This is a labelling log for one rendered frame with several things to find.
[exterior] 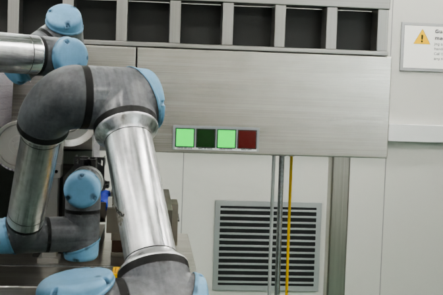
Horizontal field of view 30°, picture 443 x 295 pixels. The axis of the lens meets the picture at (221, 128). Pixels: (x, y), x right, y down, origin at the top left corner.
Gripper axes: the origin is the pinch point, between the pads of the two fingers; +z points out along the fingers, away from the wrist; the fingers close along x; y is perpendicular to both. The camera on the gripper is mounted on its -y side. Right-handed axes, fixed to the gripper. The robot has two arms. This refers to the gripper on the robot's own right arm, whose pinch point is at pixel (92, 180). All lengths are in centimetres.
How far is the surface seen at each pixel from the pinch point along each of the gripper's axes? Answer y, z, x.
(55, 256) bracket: -17.7, -7.2, 8.1
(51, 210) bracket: -6.5, -7.2, 9.3
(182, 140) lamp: 8.8, 29.3, -23.2
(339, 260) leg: -29, 46, -75
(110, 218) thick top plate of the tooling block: -8.3, -6.5, -4.9
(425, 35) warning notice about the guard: 57, 262, -172
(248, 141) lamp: 9, 29, -42
